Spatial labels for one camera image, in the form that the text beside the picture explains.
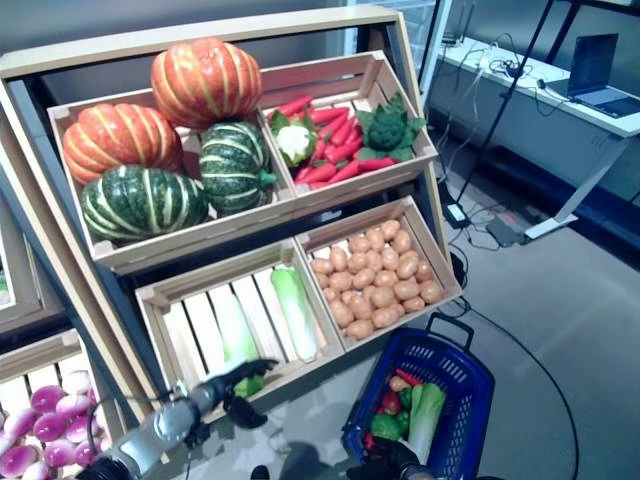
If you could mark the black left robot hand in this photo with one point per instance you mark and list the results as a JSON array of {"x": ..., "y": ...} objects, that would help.
[{"x": 240, "y": 377}]

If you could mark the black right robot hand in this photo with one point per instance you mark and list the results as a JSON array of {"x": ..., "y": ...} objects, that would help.
[{"x": 385, "y": 457}]

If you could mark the napa cabbage white green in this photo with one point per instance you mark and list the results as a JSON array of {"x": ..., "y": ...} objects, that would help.
[
  {"x": 295, "y": 310},
  {"x": 425, "y": 420},
  {"x": 235, "y": 325}
]

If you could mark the blue plastic shopping basket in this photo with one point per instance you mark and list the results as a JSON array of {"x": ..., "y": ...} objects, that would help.
[{"x": 460, "y": 400}]

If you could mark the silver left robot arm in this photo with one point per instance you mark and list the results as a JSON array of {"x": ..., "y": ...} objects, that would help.
[{"x": 170, "y": 425}]

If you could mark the green bell pepper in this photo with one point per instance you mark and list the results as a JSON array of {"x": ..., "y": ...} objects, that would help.
[
  {"x": 385, "y": 426},
  {"x": 405, "y": 398}
]

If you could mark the red bell pepper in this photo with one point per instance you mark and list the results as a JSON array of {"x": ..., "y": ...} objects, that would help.
[{"x": 391, "y": 404}]

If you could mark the wooden crate holding napa cabbages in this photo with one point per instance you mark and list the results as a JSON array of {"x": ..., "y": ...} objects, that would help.
[{"x": 192, "y": 320}]

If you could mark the brown potato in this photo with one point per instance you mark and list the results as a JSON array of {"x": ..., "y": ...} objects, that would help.
[
  {"x": 431, "y": 292},
  {"x": 408, "y": 265},
  {"x": 424, "y": 271},
  {"x": 322, "y": 266},
  {"x": 357, "y": 263},
  {"x": 406, "y": 289},
  {"x": 390, "y": 258},
  {"x": 391, "y": 229},
  {"x": 413, "y": 304},
  {"x": 397, "y": 310},
  {"x": 341, "y": 281},
  {"x": 330, "y": 294},
  {"x": 398, "y": 383},
  {"x": 375, "y": 238},
  {"x": 363, "y": 278},
  {"x": 359, "y": 244},
  {"x": 382, "y": 297},
  {"x": 339, "y": 259},
  {"x": 341, "y": 314},
  {"x": 373, "y": 260},
  {"x": 401, "y": 242},
  {"x": 360, "y": 306},
  {"x": 385, "y": 317},
  {"x": 360, "y": 329},
  {"x": 386, "y": 278}
]

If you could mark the red carrot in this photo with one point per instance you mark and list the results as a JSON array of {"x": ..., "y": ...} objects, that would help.
[
  {"x": 345, "y": 150},
  {"x": 295, "y": 106},
  {"x": 377, "y": 163},
  {"x": 327, "y": 115},
  {"x": 407, "y": 376},
  {"x": 344, "y": 132},
  {"x": 318, "y": 151},
  {"x": 346, "y": 171},
  {"x": 317, "y": 174},
  {"x": 332, "y": 127}
]

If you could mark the wooden crate holding pumpkins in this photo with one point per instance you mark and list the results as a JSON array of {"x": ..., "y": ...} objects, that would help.
[{"x": 200, "y": 245}]

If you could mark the purple white turnip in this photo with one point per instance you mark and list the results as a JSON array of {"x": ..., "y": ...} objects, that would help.
[
  {"x": 20, "y": 460},
  {"x": 80, "y": 428},
  {"x": 71, "y": 405},
  {"x": 46, "y": 398},
  {"x": 50, "y": 426},
  {"x": 75, "y": 382},
  {"x": 85, "y": 453},
  {"x": 20, "y": 423},
  {"x": 59, "y": 453},
  {"x": 37, "y": 471}
]

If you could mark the wide green striped pumpkin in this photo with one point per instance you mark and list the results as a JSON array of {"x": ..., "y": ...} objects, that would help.
[{"x": 145, "y": 202}]

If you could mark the wooden crate holding turnips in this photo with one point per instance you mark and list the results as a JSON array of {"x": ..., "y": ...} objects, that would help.
[{"x": 35, "y": 377}]

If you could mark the round green striped pumpkin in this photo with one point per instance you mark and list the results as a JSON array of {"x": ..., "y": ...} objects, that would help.
[{"x": 232, "y": 167}]

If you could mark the neighbouring wooden crate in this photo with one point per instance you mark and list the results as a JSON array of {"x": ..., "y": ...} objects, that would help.
[{"x": 30, "y": 300}]

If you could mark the wooden crate holding potatoes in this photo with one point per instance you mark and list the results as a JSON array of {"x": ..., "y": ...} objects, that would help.
[{"x": 431, "y": 236}]

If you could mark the wooden crate holding carrots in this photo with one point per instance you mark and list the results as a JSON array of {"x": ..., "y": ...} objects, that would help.
[{"x": 370, "y": 186}]

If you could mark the white cauliflower with leaves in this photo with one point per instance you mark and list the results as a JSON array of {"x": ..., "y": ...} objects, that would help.
[{"x": 294, "y": 140}]

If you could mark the grey power strip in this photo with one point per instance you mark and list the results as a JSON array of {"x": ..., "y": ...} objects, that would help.
[{"x": 505, "y": 233}]

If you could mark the black power adapter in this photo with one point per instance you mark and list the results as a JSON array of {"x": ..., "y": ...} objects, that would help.
[{"x": 456, "y": 213}]

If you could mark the flatter orange striped pumpkin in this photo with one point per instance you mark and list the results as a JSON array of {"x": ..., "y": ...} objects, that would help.
[{"x": 120, "y": 140}]

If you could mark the green broccoli with leaves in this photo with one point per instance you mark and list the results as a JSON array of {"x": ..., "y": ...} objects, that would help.
[{"x": 385, "y": 131}]

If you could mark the large orange striped pumpkin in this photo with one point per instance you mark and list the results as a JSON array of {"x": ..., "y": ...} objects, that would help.
[{"x": 205, "y": 82}]

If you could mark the white desk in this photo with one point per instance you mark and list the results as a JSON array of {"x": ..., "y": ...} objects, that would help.
[{"x": 550, "y": 125}]

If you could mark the black stand pole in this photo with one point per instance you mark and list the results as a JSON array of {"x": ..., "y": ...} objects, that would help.
[{"x": 505, "y": 100}]

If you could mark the open dark laptop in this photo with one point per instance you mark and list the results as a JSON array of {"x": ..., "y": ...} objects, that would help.
[{"x": 592, "y": 65}]

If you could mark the light wooden display shelf frame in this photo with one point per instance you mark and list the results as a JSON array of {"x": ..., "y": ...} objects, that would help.
[{"x": 200, "y": 35}]

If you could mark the white door frame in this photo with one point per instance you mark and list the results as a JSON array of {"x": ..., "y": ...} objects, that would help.
[{"x": 437, "y": 40}]

